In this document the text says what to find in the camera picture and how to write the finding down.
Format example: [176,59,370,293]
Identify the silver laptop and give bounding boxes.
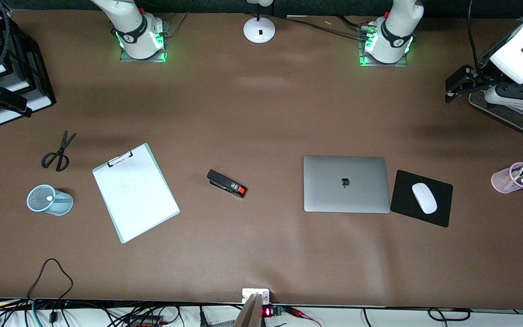
[303,155,391,214]

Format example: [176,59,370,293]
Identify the black stacked letter tray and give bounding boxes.
[0,0,57,127]

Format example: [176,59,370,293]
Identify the grey mesh letter tray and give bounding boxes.
[468,7,523,134]

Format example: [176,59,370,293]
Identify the black scissors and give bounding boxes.
[41,131,77,172]

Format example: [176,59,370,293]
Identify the pink mesh pen cup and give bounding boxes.
[491,162,523,194]

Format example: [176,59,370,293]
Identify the light blue mesh pen cup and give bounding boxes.
[27,184,74,216]

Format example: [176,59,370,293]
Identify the white computer mouse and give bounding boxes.
[412,183,438,215]

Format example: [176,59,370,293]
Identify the black mouse pad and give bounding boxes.
[390,170,454,228]

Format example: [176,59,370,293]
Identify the white paper sheet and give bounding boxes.
[94,148,178,242]

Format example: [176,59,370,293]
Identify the teal clipboard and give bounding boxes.
[92,143,181,244]

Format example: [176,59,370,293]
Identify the white round-base stand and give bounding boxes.
[243,0,276,45]

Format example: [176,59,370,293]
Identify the black stapler with red tip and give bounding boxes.
[207,169,247,198]

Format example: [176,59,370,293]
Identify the grey aluminium profile bar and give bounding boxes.
[233,293,265,327]

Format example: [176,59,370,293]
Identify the black hanging cable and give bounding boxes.
[467,0,484,73]

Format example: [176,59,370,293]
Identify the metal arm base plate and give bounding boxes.
[120,20,172,63]
[358,25,409,68]

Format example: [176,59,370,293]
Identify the black cable bundle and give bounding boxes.
[284,15,373,40]

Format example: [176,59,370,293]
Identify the black looped cable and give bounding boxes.
[27,258,74,324]

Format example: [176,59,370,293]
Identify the black coiled floor cable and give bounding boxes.
[427,307,472,322]

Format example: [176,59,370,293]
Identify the red wire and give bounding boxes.
[284,307,322,327]

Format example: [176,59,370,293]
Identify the white camera bracket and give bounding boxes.
[242,288,271,304]

